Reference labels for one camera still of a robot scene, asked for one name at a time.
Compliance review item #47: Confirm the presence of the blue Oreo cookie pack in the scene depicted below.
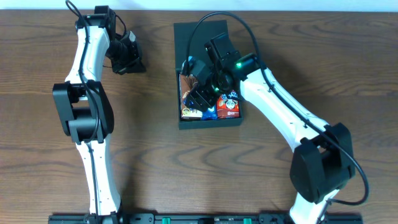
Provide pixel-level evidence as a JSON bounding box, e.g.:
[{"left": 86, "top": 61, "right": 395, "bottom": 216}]
[{"left": 201, "top": 106, "right": 218, "bottom": 121}]

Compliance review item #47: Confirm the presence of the black gift box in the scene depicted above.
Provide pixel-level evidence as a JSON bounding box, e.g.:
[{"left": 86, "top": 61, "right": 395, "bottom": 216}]
[{"left": 173, "top": 19, "right": 244, "bottom": 131}]

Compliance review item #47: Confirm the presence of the brown Pocky box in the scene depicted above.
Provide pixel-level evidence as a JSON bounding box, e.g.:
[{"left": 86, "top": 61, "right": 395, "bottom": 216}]
[{"left": 179, "top": 74, "right": 203, "bottom": 120}]

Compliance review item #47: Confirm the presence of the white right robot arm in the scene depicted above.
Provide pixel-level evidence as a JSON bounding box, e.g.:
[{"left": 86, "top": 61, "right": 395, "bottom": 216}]
[{"left": 182, "top": 33, "right": 359, "bottom": 223}]

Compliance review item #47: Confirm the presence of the red Hello Panda box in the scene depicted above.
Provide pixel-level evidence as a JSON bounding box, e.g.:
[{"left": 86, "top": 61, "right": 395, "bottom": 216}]
[{"left": 216, "top": 90, "right": 240, "bottom": 119}]

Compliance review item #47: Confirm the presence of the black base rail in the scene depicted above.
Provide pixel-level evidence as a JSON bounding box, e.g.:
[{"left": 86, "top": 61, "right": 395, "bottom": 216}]
[{"left": 48, "top": 212, "right": 364, "bottom": 224}]

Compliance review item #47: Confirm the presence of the blue Eclipse gum pack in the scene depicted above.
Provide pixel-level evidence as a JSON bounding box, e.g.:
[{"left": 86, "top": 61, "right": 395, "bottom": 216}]
[{"left": 181, "top": 56, "right": 195, "bottom": 76}]

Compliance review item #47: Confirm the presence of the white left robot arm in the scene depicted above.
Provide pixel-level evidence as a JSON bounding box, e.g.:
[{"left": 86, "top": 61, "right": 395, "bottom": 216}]
[{"left": 49, "top": 1, "right": 146, "bottom": 223}]

